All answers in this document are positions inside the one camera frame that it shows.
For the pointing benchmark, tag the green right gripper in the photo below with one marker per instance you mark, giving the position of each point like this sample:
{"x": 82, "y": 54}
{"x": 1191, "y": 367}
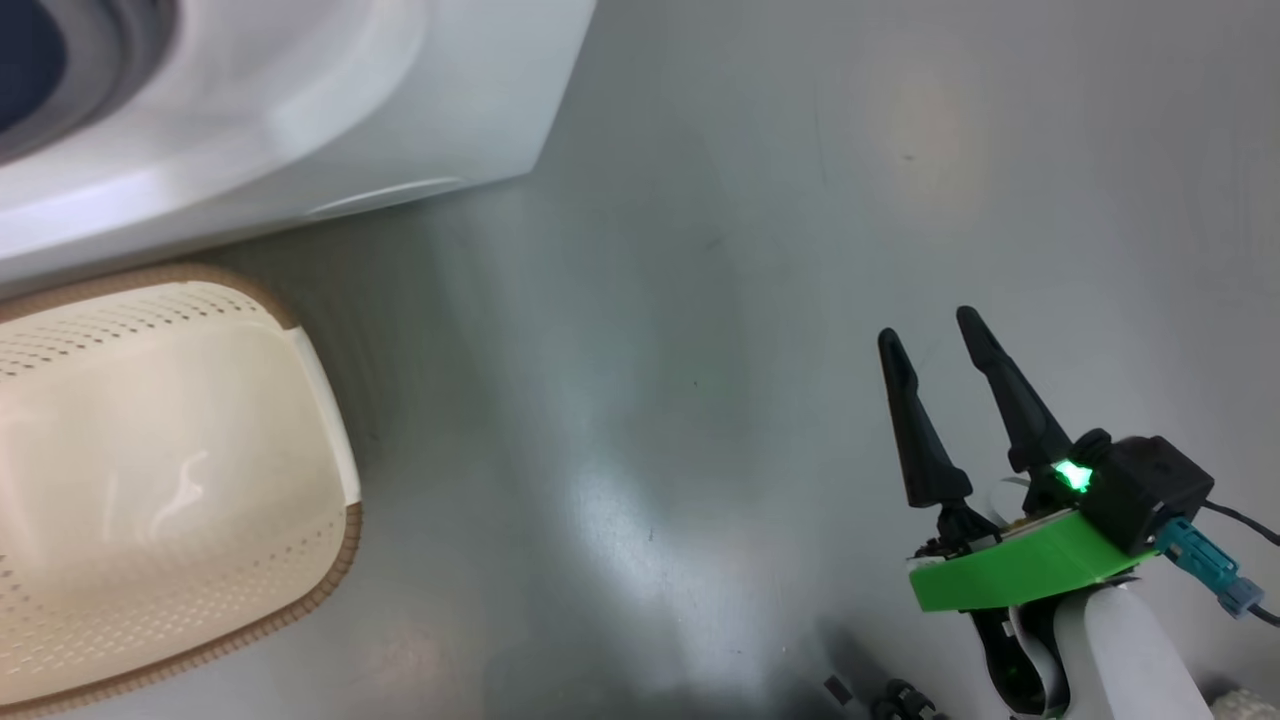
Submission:
{"x": 1020, "y": 570}

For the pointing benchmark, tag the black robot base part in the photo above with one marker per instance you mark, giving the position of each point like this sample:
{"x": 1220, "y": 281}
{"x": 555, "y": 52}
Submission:
{"x": 905, "y": 700}

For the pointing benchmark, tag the white front-load washing machine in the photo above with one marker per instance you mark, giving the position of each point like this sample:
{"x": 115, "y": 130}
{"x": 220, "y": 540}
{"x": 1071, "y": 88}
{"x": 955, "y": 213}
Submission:
{"x": 400, "y": 120}

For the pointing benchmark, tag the cream perforated laundry basket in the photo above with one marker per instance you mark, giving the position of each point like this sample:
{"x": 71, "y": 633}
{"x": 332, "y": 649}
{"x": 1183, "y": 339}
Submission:
{"x": 150, "y": 450}

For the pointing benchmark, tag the grey rubber door gasket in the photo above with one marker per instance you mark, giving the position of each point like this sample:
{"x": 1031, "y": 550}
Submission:
{"x": 110, "y": 70}

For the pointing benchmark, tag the white textured pad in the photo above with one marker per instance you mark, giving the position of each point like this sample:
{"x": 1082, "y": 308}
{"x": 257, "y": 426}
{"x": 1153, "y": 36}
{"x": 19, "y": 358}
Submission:
{"x": 1250, "y": 705}

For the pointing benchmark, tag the round white filter cover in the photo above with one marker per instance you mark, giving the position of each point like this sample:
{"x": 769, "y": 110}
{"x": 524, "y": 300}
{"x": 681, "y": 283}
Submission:
{"x": 400, "y": 192}

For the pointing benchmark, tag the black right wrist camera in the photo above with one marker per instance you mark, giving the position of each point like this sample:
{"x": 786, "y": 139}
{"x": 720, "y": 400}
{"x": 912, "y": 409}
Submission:
{"x": 1150, "y": 490}

